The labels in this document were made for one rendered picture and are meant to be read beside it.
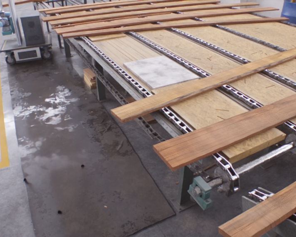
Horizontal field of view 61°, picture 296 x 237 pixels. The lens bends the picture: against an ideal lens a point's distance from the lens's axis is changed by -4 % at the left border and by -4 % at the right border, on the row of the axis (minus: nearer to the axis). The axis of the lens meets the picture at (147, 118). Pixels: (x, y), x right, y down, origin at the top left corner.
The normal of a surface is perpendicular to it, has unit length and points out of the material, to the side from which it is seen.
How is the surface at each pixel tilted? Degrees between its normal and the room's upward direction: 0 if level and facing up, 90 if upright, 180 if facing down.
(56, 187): 0
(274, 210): 22
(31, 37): 90
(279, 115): 0
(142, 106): 0
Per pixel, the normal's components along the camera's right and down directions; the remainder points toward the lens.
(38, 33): 0.33, 0.52
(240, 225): -0.18, -0.95
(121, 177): 0.00, -0.83
